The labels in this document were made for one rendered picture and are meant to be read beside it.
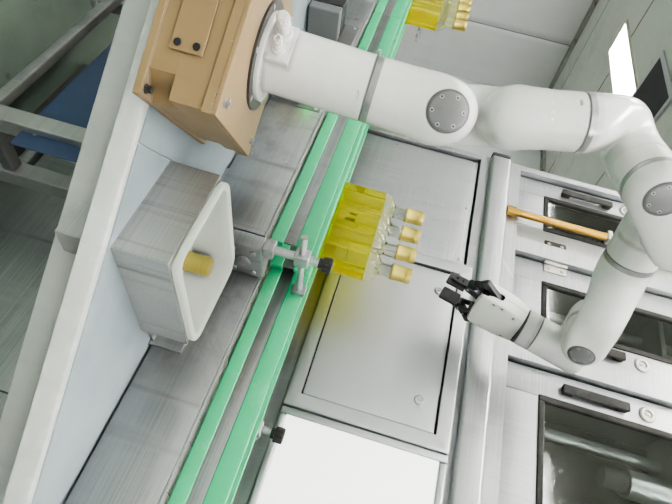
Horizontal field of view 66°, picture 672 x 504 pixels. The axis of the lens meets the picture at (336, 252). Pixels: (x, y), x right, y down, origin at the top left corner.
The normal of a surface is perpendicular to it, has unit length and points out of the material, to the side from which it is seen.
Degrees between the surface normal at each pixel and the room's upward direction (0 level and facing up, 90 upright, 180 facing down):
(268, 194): 90
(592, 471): 90
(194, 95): 90
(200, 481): 90
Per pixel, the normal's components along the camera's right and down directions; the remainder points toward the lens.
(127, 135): -0.07, -0.04
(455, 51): -0.26, 0.75
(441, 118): -0.18, 0.32
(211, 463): 0.11, -0.60
